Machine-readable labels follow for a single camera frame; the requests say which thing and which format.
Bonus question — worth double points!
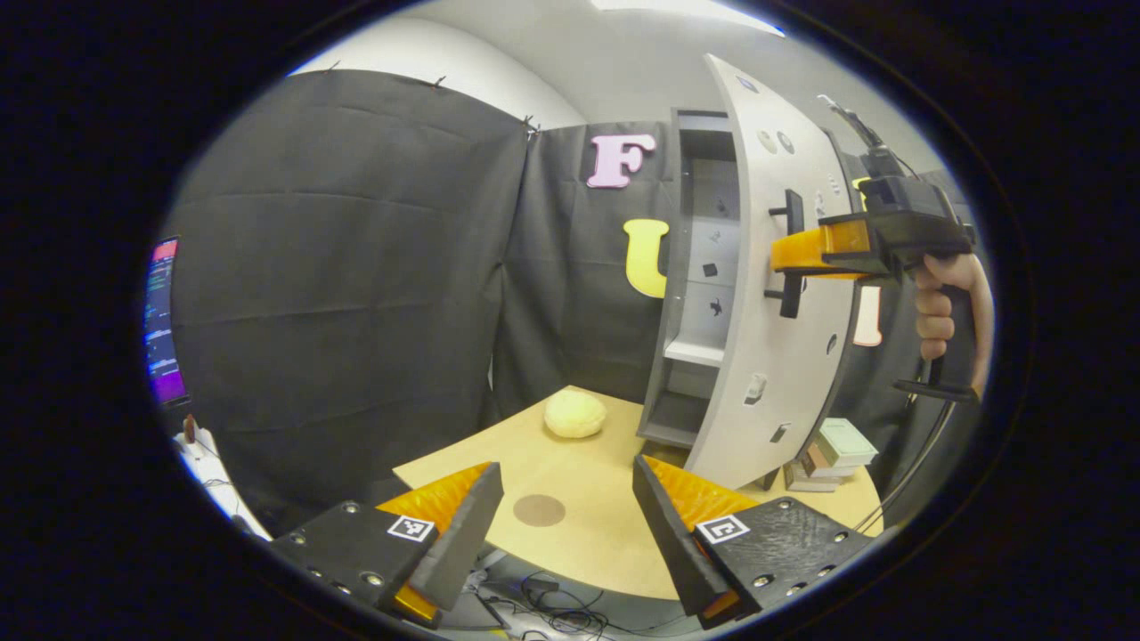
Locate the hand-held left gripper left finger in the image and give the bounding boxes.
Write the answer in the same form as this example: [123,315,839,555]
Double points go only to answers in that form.
[267,461,505,629]

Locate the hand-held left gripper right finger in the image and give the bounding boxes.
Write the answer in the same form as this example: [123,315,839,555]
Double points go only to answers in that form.
[632,454,878,630]

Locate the black door handle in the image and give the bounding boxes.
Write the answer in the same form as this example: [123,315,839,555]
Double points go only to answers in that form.
[764,189,807,320]

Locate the round brown coaster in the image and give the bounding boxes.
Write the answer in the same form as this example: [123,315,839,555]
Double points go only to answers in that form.
[513,494,567,528]

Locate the dark grey cabinet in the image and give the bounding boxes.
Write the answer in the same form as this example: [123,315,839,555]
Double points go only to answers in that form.
[637,109,740,449]

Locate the pale yellow round bun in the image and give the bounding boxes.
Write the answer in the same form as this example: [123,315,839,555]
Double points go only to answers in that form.
[544,389,607,440]

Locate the brown book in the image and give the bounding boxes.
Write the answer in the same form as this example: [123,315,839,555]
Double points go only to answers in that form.
[799,442,860,479]

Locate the green book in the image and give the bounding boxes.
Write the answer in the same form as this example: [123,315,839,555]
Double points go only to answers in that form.
[815,418,879,468]

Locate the white ledge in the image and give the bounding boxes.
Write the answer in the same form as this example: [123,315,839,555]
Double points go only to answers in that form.
[174,414,273,542]

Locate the large ceiling light panel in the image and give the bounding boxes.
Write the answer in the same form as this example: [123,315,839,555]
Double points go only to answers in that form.
[588,0,785,37]

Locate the black backdrop cloth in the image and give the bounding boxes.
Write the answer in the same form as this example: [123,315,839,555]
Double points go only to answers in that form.
[165,69,989,535]

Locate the computer monitor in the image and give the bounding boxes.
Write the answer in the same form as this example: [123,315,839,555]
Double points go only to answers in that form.
[142,236,190,406]

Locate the black floor cables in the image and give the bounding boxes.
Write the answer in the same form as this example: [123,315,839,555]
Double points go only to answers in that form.
[481,570,615,637]

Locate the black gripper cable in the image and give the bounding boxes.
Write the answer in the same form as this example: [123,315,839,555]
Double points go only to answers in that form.
[877,392,958,535]

